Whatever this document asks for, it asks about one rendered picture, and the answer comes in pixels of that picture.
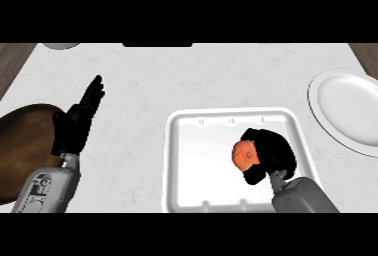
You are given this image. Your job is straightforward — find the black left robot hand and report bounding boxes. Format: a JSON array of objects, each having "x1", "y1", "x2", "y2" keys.
[{"x1": 50, "y1": 74, "x2": 106, "y2": 157}]

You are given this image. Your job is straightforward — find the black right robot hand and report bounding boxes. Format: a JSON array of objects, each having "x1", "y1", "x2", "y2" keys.
[{"x1": 239, "y1": 127, "x2": 298, "y2": 186}]

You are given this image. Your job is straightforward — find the orange squash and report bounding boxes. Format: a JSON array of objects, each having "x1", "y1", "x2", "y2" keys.
[{"x1": 230, "y1": 139, "x2": 261, "y2": 173}]

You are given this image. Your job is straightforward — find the white foam tray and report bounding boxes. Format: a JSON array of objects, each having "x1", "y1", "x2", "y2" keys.
[{"x1": 160, "y1": 106, "x2": 323, "y2": 214}]

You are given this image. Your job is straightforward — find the white plate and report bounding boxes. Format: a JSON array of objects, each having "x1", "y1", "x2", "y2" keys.
[{"x1": 305, "y1": 68, "x2": 378, "y2": 158}]

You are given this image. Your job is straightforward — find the brown wooden bowl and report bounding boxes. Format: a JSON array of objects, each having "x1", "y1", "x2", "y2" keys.
[{"x1": 0, "y1": 103, "x2": 67, "y2": 206}]

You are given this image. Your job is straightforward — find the grey round object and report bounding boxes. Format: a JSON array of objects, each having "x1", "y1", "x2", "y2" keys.
[{"x1": 41, "y1": 42, "x2": 81, "y2": 51}]

